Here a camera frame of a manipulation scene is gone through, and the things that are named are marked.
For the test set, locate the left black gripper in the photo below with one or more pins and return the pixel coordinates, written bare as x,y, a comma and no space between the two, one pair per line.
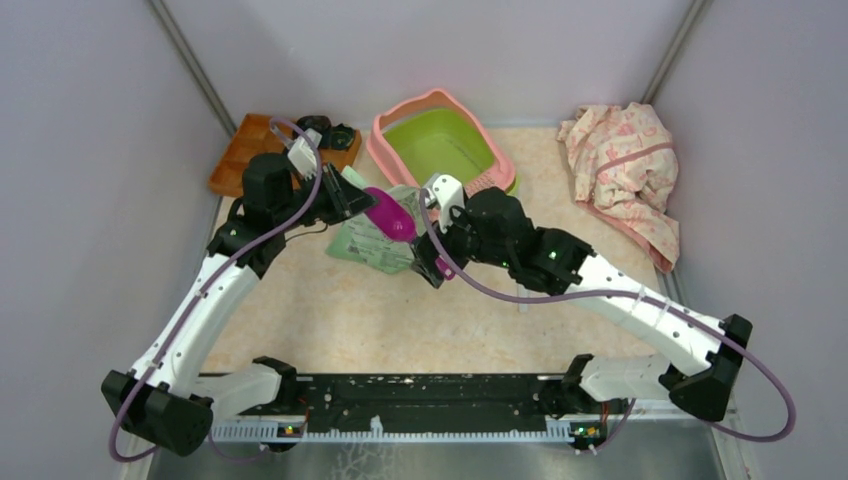
345,198

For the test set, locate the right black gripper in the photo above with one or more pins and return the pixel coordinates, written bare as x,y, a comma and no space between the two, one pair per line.
424,260

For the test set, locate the green cat litter bag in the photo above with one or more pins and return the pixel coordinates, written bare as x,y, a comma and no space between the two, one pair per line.
359,240

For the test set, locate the purple plastic scoop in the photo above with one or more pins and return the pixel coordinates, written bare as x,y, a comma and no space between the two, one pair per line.
396,224

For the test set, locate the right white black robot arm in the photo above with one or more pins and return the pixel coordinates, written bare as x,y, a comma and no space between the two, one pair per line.
697,357

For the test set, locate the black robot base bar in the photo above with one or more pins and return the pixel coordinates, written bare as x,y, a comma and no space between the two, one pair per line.
435,403

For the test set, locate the green and pink litter box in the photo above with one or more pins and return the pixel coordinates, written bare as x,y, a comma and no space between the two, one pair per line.
434,133

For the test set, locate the black part with green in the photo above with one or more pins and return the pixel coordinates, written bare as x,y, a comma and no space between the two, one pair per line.
342,137

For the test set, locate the black round part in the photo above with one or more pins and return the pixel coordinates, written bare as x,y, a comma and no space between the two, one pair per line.
318,123

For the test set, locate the orange compartment tray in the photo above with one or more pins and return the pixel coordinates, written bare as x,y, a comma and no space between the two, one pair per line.
253,137

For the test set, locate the cream pink printed jacket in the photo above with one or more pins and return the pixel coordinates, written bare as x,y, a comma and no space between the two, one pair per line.
624,167

